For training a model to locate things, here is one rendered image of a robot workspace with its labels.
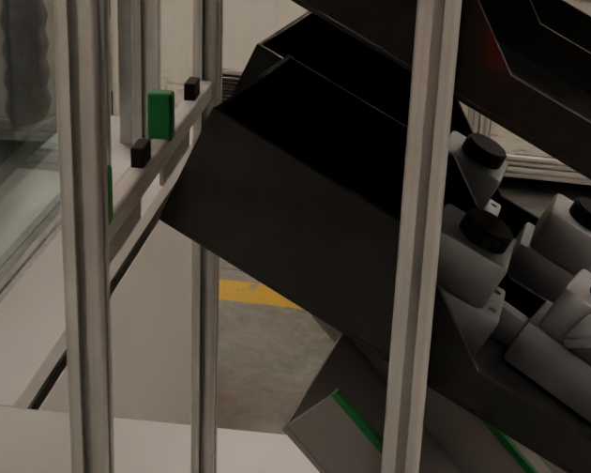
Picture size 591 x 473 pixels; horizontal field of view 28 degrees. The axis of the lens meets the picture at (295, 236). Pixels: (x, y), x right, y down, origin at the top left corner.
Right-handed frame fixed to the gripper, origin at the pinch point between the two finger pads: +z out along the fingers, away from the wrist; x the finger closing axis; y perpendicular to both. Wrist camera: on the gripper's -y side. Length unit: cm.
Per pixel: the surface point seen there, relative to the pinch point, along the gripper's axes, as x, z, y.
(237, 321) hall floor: 217, 170, 40
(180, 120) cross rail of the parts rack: 2.0, 24.0, -17.9
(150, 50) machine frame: 109, 96, -32
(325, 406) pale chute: -9.7, 13.2, -0.1
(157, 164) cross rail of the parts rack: -4.9, 22.1, -15.8
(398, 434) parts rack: -11.7, 8.3, 1.5
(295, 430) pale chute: -9.8, 15.6, 0.9
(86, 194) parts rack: -18.6, 17.0, -15.7
